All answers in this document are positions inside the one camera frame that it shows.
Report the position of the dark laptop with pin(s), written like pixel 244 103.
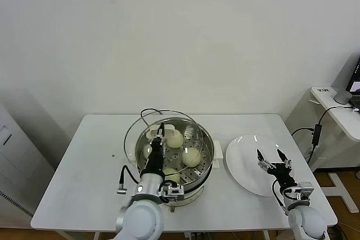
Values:
pixel 355 79

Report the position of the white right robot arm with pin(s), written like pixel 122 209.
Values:
pixel 306 220

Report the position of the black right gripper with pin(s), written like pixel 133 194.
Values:
pixel 282 175

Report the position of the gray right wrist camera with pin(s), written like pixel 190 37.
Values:
pixel 303 190

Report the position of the round glass pot lid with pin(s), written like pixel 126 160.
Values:
pixel 171 130

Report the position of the gray cylinder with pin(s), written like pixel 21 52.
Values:
pixel 341 97

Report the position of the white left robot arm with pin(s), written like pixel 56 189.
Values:
pixel 140 217

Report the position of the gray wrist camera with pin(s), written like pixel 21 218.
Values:
pixel 303 190
pixel 173 191

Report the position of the white side desk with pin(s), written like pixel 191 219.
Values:
pixel 337 116

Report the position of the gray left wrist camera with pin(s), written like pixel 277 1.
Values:
pixel 173 191

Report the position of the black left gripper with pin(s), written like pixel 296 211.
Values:
pixel 156 161

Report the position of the white steamed baozi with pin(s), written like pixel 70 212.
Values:
pixel 191 157
pixel 173 178
pixel 146 152
pixel 175 141

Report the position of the cream electric pot base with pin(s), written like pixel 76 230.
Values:
pixel 194 195

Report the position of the perforated steel steamer basket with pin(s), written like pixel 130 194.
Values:
pixel 208 150

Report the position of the white round plate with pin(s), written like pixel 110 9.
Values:
pixel 244 167

